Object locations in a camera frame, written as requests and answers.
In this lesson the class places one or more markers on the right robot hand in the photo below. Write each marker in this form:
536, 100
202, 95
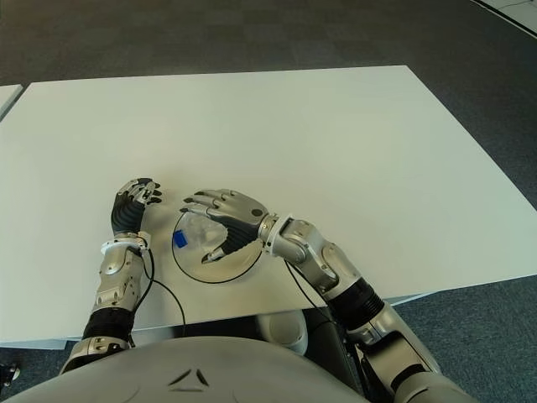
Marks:
243, 214

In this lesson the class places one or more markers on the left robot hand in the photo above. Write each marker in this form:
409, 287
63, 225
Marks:
126, 214

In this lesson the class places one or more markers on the clear water bottle blue cap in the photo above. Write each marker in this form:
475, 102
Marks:
197, 235

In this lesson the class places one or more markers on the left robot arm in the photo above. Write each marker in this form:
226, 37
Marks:
117, 273

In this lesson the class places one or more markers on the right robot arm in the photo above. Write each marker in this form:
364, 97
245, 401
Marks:
335, 273

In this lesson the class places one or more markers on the white plate black rim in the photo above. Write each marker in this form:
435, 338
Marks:
226, 268

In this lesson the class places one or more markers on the white robot hip joint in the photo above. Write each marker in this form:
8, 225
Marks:
285, 331

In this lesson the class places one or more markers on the white side table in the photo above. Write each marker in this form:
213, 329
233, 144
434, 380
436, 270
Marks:
7, 98

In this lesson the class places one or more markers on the grey robot torso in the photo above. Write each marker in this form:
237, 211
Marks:
189, 373

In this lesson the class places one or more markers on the black stand with caster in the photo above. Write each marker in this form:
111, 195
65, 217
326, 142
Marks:
8, 373

